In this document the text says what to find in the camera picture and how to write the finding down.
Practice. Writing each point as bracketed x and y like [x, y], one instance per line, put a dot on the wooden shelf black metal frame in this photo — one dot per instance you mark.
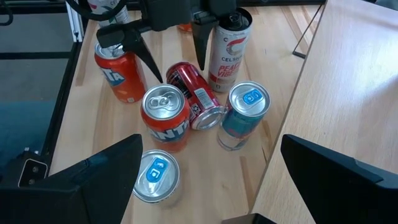
[342, 77]

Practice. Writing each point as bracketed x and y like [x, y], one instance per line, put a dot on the white metal post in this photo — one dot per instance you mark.
[76, 25]

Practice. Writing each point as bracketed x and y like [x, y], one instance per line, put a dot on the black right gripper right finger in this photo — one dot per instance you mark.
[342, 193]

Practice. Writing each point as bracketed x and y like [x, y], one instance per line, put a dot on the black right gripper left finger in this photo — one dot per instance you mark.
[77, 193]

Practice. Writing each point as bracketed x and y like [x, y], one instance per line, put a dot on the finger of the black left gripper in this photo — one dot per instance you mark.
[201, 43]
[133, 43]

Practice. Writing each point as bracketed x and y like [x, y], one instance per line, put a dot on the black table-level camera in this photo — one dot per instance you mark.
[31, 171]

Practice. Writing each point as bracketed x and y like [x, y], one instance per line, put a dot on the red cola can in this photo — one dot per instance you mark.
[192, 90]

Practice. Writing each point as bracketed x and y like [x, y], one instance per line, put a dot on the blue silver Red Bull can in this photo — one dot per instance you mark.
[157, 175]
[245, 121]

